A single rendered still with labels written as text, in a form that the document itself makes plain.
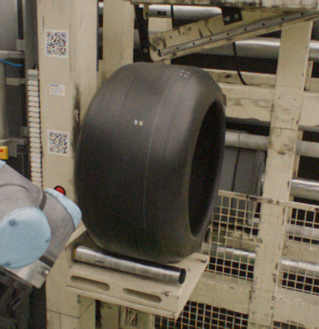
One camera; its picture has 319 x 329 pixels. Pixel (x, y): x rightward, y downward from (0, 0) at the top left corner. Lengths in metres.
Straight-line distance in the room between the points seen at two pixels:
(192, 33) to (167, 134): 0.60
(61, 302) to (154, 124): 0.79
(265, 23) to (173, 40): 0.32
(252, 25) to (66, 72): 0.62
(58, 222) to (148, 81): 0.50
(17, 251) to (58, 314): 1.01
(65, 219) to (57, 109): 0.59
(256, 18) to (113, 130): 0.67
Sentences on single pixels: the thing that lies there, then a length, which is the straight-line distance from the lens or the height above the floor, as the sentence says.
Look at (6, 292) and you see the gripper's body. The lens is 0.89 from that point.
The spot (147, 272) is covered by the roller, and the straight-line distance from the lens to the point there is 1.38.
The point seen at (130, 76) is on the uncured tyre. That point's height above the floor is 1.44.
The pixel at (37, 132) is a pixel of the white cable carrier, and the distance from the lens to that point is 1.50.
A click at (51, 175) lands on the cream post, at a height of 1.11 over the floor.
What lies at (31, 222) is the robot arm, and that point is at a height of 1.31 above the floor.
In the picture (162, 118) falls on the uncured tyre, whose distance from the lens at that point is 1.14.
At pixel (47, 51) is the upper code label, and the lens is 1.42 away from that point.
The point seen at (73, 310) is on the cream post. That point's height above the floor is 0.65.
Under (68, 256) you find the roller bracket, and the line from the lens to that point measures 1.45.
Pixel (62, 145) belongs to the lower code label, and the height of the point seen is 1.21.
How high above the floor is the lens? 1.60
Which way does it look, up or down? 17 degrees down
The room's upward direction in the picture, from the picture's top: 3 degrees clockwise
